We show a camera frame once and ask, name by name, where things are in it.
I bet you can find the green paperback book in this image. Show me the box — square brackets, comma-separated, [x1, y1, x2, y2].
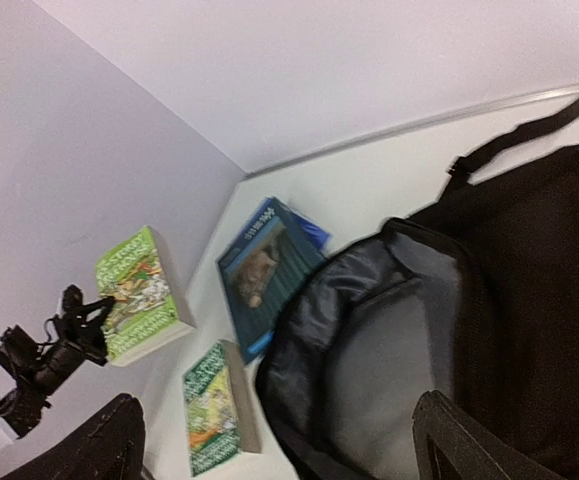
[95, 226, 196, 367]
[183, 340, 262, 477]

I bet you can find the black student backpack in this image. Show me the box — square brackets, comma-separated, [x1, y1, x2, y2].
[255, 97, 579, 479]

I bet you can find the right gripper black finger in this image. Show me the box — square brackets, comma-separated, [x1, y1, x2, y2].
[412, 390, 559, 479]

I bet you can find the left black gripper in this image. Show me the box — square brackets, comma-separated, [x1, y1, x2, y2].
[0, 285, 145, 480]

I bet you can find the dark blue hardcover book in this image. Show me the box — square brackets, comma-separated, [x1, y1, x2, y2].
[217, 197, 326, 364]

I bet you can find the blue notebook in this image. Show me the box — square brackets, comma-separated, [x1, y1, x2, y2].
[291, 209, 331, 252]

